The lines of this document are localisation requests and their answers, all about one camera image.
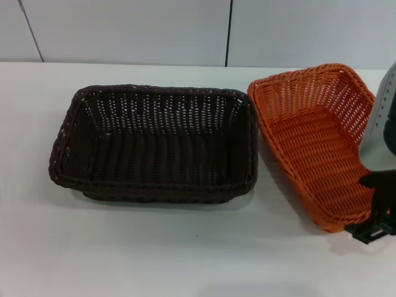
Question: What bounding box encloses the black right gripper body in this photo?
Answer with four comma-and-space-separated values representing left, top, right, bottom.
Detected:
358, 171, 396, 219

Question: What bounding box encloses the orange wicker basket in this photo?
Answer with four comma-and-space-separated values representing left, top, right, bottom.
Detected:
246, 63, 391, 233

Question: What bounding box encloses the dark brown wicker basket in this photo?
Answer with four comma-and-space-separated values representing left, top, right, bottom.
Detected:
48, 83, 260, 205

